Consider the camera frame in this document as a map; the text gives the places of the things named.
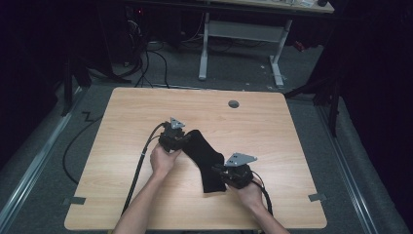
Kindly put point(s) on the white-legged wooden desk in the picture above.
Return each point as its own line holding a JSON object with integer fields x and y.
{"x": 243, "y": 31}

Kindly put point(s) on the metal floor rail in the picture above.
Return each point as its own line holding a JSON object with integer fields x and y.
{"x": 29, "y": 172}
{"x": 347, "y": 169}

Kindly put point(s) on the grey tape piece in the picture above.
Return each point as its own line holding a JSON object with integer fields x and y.
{"x": 317, "y": 197}
{"x": 74, "y": 200}

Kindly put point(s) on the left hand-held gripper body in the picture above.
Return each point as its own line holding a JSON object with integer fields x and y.
{"x": 170, "y": 138}

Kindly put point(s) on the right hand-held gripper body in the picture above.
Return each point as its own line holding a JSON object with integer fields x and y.
{"x": 240, "y": 174}

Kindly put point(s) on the grey round table grommet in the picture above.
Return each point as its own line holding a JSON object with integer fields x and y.
{"x": 233, "y": 104}

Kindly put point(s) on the small red object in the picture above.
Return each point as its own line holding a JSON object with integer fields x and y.
{"x": 299, "y": 46}

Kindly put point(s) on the dark computer tower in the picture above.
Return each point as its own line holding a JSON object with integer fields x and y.
{"x": 133, "y": 32}

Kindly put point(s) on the black sock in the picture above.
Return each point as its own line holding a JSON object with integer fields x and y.
{"x": 204, "y": 159}

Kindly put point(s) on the person's left hand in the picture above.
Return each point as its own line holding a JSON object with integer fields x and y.
{"x": 162, "y": 162}

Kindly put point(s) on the person's right hand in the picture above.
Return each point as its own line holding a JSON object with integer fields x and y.
{"x": 248, "y": 195}

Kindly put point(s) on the black metal stand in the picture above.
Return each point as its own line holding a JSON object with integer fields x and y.
{"x": 69, "y": 84}
{"x": 328, "y": 94}

